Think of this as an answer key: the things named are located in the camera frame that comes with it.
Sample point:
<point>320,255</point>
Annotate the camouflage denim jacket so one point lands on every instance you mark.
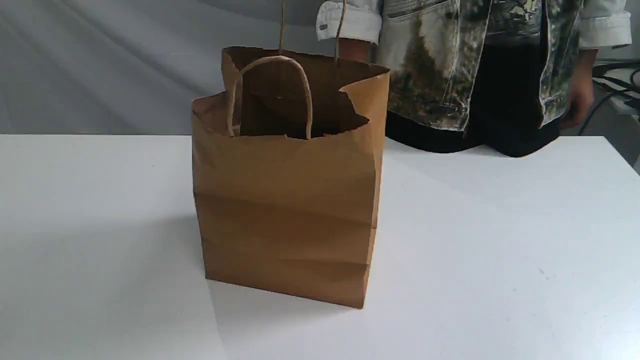
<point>433,48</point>

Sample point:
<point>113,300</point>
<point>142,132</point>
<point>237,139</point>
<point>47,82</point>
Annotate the person's left hand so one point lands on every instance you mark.
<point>579,102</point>

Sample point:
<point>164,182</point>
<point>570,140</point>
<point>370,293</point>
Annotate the brown paper bag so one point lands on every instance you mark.
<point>286,168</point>

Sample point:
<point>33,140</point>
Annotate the person's left forearm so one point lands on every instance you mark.
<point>583,72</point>

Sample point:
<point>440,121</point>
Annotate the person's right forearm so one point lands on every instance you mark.
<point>354,49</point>

